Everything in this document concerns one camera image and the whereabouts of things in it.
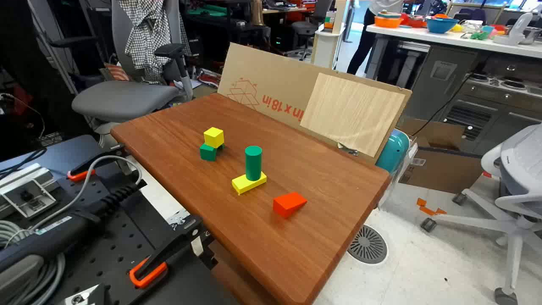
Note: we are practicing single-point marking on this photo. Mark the brown cardboard box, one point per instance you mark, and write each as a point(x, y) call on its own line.
point(441, 163)

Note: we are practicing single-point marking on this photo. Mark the grey office chair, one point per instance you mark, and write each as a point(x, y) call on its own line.
point(121, 99)

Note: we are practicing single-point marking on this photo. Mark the dark blue flat case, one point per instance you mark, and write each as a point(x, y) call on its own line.
point(61, 153)

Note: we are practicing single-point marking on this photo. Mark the yellow cube block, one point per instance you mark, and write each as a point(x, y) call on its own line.
point(214, 138)

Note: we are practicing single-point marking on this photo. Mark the round floor drain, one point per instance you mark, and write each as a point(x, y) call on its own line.
point(366, 246)

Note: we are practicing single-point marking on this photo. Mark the white tag marker card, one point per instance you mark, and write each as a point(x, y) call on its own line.
point(26, 197)

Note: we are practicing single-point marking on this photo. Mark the orange floor tape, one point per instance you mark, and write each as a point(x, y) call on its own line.
point(429, 209)

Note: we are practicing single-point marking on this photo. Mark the orange wedge block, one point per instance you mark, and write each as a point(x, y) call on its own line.
point(287, 204)

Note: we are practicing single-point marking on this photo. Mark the orange bowl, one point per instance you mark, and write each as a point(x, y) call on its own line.
point(388, 21)

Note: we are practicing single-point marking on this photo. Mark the patterned shirt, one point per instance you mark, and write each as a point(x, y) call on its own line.
point(144, 31)

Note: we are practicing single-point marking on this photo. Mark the green cylinder block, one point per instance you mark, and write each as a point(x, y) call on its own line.
point(253, 163)

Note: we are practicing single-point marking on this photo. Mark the silver aluminium rail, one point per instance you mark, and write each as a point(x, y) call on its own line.
point(17, 174)

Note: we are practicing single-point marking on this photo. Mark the green bridge block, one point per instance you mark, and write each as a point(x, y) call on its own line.
point(207, 153)

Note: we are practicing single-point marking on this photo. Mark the large cardboard box sheet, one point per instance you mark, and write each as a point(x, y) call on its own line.
point(265, 79)

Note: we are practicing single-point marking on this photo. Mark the light wood panel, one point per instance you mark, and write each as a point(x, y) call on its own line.
point(349, 111)

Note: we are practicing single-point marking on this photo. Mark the white office chair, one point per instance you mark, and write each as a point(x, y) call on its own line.
point(522, 163)

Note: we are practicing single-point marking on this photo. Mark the yellow flat rectangular block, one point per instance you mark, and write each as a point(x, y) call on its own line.
point(243, 185)

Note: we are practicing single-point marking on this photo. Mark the blue bowl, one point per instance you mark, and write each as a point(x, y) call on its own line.
point(441, 26)

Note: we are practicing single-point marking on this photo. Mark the person in black trousers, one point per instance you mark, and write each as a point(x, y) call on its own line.
point(365, 45)

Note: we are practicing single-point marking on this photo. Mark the white counter table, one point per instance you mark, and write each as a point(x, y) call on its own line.
point(451, 41)

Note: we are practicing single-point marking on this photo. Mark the teal plastic container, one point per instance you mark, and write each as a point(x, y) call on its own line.
point(392, 152)

